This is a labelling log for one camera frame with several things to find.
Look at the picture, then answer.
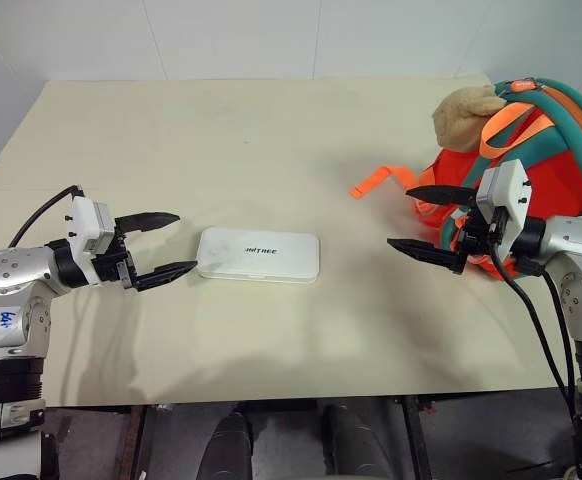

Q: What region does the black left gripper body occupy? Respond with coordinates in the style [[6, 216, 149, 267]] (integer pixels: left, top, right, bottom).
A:
[[92, 218, 141, 292]]

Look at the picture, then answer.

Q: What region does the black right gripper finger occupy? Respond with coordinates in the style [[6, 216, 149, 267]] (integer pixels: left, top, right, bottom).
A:
[[386, 237, 466, 275], [405, 185, 480, 206]]

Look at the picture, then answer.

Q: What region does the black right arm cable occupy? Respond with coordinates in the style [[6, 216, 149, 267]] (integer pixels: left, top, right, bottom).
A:
[[488, 238, 580, 422]]

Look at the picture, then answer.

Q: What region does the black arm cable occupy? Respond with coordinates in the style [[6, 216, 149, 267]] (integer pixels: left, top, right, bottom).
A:
[[7, 184, 83, 249], [488, 238, 580, 422]]

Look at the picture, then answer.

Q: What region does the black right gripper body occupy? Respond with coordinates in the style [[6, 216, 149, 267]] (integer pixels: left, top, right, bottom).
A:
[[458, 201, 510, 259]]

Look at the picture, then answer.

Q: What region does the white rectangular case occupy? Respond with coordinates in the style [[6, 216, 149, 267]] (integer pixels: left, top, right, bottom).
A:
[[193, 226, 322, 285]]

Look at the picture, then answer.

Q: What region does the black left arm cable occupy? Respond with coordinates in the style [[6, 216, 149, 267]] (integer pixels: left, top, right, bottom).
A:
[[7, 184, 83, 249]]

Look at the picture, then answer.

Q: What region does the tan plush toy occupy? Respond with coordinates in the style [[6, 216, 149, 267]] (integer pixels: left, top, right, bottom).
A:
[[430, 84, 508, 152]]

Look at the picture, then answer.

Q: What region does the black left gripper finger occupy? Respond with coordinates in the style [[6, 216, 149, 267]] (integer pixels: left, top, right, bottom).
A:
[[133, 260, 199, 293], [115, 211, 182, 235]]

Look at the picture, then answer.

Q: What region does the black table frame leg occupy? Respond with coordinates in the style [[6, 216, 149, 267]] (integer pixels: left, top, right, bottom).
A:
[[399, 396, 435, 480], [119, 404, 148, 480]]

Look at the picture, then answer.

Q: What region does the dark rounded shape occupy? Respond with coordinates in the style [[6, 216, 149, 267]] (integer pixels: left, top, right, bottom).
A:
[[205, 412, 255, 480]]

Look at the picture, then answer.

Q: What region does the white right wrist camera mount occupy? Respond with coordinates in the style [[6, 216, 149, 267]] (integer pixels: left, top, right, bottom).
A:
[[475, 159, 532, 256]]

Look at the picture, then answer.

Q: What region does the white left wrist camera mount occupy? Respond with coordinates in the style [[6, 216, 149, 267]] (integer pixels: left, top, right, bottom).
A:
[[65, 195, 118, 257]]

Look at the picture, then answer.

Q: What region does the orange and teal backpack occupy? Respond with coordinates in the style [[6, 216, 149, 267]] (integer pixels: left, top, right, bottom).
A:
[[349, 76, 582, 282]]

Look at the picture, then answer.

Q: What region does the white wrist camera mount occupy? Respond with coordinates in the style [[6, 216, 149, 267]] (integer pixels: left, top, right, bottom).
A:
[[65, 195, 118, 257], [475, 159, 532, 256]]

